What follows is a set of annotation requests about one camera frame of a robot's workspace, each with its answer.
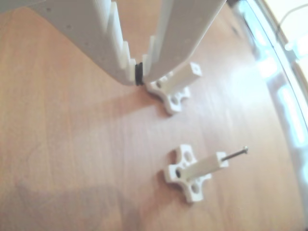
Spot white cross-base post stand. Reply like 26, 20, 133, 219
165, 143, 229, 203
145, 62, 203, 117

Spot small metal screw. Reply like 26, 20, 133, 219
222, 146, 248, 161

